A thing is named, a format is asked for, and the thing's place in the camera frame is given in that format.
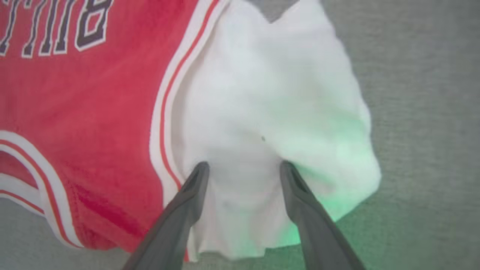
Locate white cloth garment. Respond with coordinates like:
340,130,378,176
0,0,480,270

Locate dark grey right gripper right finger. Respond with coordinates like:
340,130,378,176
280,160,367,270

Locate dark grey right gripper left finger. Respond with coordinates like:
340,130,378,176
122,161,210,270

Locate red white basketball jersey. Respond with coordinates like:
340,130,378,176
0,0,382,263

